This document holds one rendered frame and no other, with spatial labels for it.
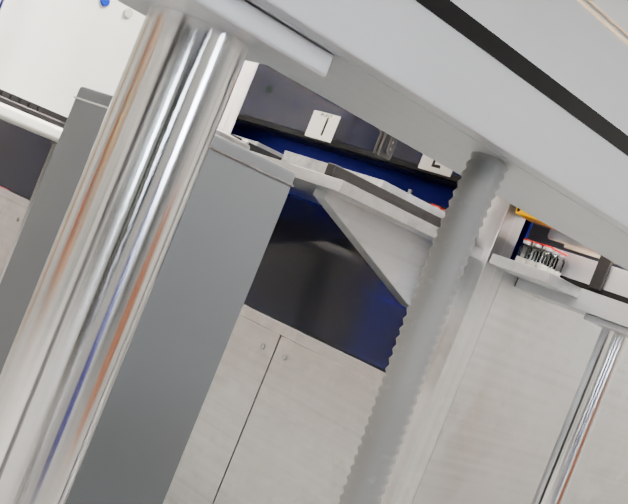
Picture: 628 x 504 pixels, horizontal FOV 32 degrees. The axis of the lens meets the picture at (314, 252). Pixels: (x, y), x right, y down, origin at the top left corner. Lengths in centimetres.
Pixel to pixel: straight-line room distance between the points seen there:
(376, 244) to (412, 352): 130
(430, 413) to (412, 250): 30
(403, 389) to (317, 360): 157
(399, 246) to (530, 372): 42
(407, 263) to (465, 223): 137
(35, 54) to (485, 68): 201
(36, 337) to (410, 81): 21
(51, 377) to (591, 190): 34
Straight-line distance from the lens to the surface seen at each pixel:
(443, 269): 62
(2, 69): 250
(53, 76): 254
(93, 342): 50
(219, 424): 234
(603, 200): 68
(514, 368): 216
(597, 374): 200
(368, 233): 189
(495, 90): 58
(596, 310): 198
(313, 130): 237
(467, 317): 200
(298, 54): 50
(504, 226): 200
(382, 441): 63
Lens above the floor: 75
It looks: level
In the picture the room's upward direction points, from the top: 22 degrees clockwise
